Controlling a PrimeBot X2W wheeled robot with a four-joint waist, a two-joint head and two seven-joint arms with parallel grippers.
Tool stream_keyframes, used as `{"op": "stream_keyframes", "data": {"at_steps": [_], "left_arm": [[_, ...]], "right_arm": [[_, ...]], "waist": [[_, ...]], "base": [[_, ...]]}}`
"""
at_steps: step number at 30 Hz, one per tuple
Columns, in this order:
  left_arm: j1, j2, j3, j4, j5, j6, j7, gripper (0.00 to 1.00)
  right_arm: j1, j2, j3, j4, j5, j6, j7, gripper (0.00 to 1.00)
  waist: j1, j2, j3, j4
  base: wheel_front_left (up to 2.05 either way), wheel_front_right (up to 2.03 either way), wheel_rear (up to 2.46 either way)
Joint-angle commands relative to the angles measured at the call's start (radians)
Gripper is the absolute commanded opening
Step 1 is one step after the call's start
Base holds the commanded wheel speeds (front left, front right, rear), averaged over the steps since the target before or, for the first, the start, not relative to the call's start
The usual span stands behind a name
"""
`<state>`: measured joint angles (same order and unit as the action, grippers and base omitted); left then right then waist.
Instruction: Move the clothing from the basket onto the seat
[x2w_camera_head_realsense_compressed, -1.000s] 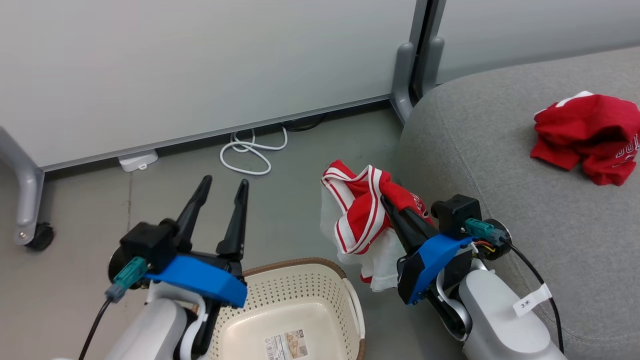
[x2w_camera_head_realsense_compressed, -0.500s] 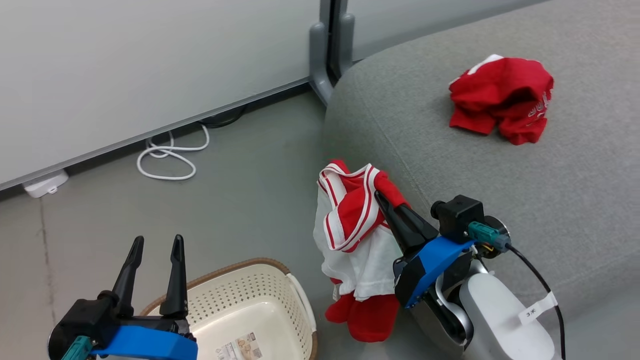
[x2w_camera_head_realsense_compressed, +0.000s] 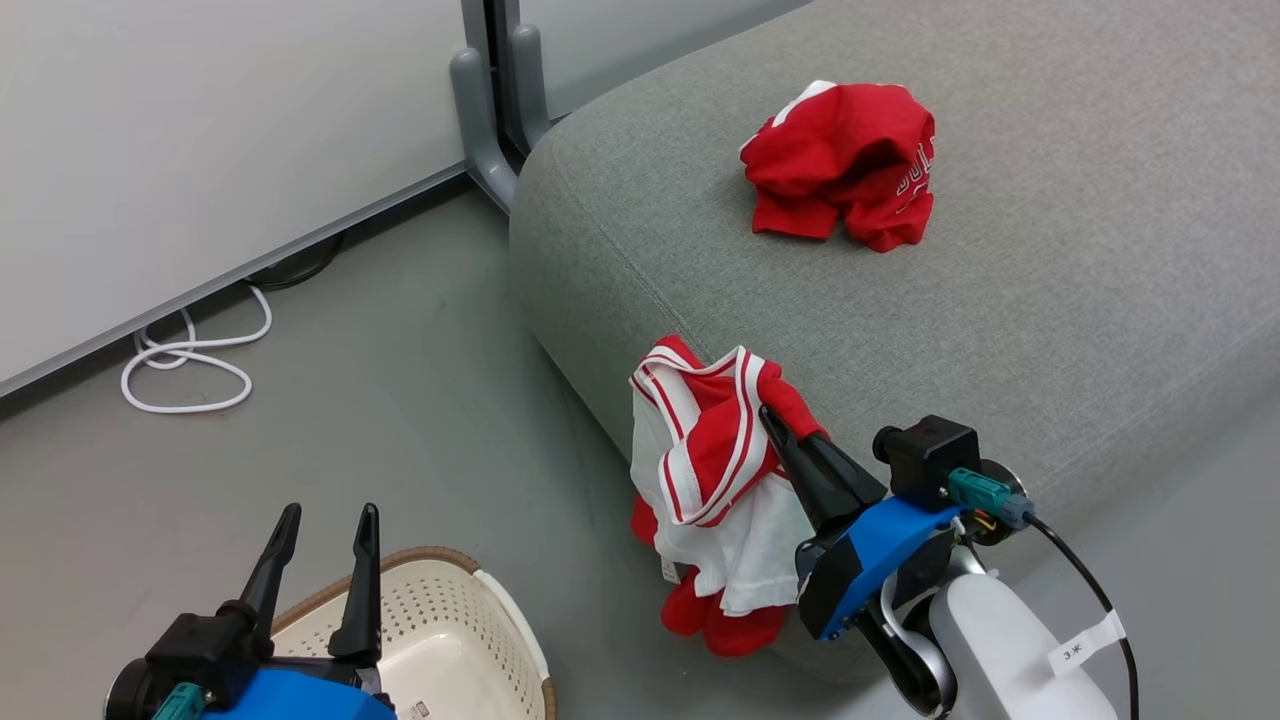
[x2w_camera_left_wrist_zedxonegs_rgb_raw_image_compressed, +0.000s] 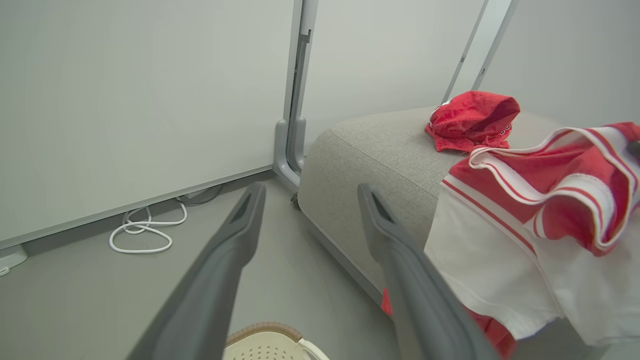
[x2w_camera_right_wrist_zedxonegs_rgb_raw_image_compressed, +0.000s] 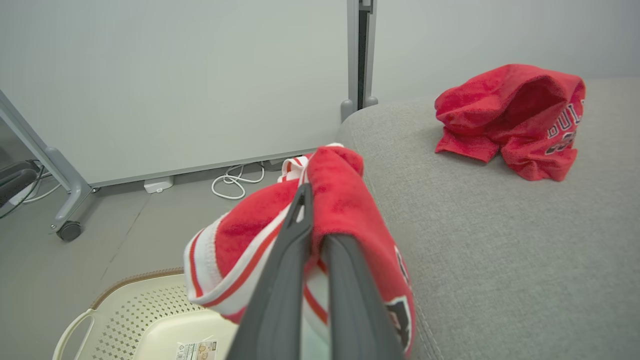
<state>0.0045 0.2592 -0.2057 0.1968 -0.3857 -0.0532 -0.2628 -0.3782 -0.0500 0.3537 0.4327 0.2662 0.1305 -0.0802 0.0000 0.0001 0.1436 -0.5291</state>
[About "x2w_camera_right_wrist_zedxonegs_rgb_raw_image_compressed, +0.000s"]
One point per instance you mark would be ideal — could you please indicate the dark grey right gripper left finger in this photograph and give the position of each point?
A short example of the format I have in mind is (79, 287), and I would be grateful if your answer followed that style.
(280, 290)

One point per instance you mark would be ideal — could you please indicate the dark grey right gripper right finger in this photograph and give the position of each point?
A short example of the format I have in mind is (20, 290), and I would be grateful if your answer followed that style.
(355, 310)

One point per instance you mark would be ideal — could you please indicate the red shorts with white trim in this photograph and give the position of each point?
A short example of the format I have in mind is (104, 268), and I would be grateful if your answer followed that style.
(345, 200)

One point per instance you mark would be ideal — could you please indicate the grey fabric sofa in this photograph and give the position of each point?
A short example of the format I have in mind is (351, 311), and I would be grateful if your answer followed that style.
(500, 260)

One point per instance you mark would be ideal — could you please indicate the paper label in basket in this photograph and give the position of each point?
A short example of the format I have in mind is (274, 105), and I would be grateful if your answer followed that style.
(197, 351)

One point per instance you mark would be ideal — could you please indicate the cream plastic laundry basket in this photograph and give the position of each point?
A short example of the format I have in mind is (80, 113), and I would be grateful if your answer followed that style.
(130, 310)

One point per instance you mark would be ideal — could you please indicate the small white plastic box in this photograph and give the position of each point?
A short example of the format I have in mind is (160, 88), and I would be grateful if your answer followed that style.
(159, 184)

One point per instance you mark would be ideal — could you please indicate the black caster wheel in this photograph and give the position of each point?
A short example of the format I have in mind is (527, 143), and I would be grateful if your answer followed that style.
(69, 231)

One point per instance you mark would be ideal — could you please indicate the grey partition foot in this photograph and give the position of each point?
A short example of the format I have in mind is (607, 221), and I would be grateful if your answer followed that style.
(72, 192)

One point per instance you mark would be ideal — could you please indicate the large white partition panel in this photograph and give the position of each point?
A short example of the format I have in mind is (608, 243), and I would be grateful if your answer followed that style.
(175, 85)

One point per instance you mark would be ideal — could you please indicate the red Bulls jersey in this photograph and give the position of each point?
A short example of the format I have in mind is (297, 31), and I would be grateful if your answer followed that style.
(500, 110)

